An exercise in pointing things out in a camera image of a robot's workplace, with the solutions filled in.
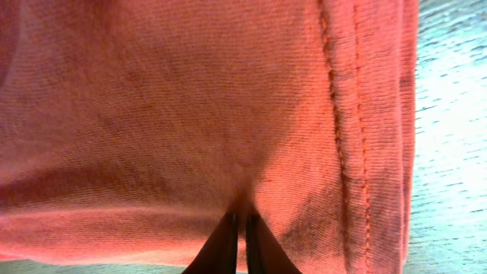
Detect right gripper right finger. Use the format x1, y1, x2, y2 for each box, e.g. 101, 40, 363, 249
246, 215, 301, 274

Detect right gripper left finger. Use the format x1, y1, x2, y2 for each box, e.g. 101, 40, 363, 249
182, 214, 238, 274

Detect red soccer t-shirt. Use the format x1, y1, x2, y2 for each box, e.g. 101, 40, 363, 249
1, 0, 419, 273

